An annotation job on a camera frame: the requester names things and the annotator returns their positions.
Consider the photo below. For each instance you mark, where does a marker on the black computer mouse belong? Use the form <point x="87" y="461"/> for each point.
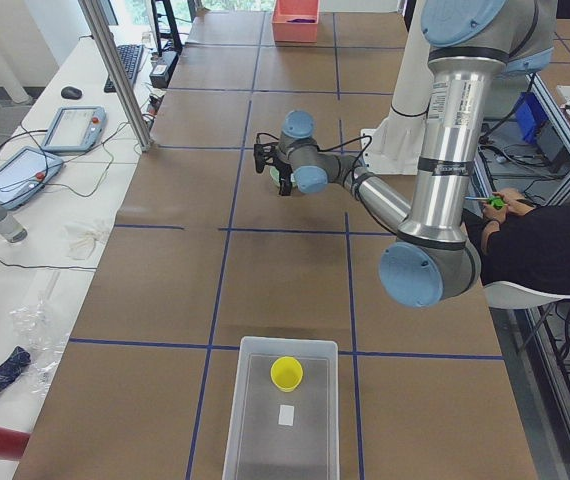
<point x="72" y="93"/>

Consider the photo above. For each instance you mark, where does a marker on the purple cloth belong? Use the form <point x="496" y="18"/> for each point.
<point x="302" y="20"/>

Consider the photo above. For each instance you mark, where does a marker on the crumpled clear plastic bag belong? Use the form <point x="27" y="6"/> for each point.
<point x="44" y="341"/>

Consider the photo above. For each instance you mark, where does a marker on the aluminium frame post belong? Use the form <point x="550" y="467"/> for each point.
<point x="103" y="37"/>

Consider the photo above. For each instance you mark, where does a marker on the blue teach pendant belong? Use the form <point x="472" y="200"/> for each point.
<point x="74" y="129"/>
<point x="25" y="174"/>

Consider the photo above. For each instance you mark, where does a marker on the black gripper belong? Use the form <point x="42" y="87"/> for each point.
<point x="283" y="174"/>

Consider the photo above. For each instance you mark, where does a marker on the seated person black shirt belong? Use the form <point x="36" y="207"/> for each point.
<point x="523" y="244"/>

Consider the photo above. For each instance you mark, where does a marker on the yellow plastic cup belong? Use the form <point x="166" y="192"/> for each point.
<point x="286" y="373"/>

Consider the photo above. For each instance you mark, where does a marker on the blue teach pendant near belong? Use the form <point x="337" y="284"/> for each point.
<point x="25" y="174"/>

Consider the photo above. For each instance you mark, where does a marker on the light green bowl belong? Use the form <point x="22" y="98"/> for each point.
<point x="275" y="175"/>

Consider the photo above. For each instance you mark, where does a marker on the black keyboard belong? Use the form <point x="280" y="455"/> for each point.
<point x="131" y="56"/>

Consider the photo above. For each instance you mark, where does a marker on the blue teach pendant far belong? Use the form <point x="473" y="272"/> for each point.
<point x="74" y="129"/>

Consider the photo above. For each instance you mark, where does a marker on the translucent white plastic box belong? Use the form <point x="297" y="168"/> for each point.
<point x="275" y="434"/>

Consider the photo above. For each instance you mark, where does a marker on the white chair seat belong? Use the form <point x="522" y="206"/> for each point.
<point x="511" y="296"/>

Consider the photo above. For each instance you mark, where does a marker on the pink plastic tray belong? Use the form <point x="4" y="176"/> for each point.
<point x="292" y="32"/>

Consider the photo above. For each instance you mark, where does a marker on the crumpled white tissue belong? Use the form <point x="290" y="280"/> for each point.
<point x="83" y="237"/>

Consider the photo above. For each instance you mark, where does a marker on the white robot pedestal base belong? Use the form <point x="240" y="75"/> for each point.
<point x="397" y="141"/>

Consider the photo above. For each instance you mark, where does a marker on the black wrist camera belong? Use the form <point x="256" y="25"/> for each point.
<point x="265" y="154"/>

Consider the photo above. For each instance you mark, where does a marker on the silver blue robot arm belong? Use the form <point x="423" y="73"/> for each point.
<point x="470" y="43"/>

